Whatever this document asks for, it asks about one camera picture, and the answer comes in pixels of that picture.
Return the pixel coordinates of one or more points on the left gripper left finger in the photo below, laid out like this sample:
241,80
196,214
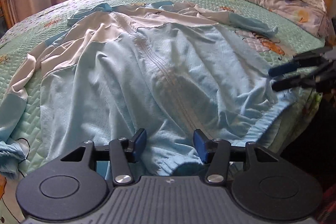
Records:
122,153

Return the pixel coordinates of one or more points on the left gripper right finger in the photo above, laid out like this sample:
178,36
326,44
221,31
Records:
214,153

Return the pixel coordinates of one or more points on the wooden bookshelf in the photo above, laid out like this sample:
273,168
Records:
9,13

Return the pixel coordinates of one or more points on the green quilted bee bedspread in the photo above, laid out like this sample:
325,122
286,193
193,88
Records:
35,28

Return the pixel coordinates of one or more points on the light blue white jacket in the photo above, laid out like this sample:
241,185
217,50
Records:
169,68

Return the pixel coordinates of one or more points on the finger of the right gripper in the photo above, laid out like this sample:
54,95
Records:
322,80
313,58

